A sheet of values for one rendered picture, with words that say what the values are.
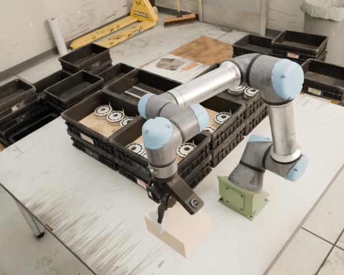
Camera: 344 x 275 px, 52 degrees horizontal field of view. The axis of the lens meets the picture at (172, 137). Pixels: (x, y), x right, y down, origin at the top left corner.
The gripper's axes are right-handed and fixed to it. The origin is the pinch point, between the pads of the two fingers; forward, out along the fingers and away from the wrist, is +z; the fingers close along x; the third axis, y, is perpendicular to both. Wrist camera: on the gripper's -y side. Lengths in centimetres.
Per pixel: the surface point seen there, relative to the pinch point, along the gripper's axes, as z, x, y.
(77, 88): 60, -83, 197
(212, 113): 27, -79, 49
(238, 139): 37, -79, 31
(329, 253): 111, -95, -23
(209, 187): 40, -45, 25
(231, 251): 40.2, -22.5, -3.2
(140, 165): 23, -25, 48
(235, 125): 25, -76, 31
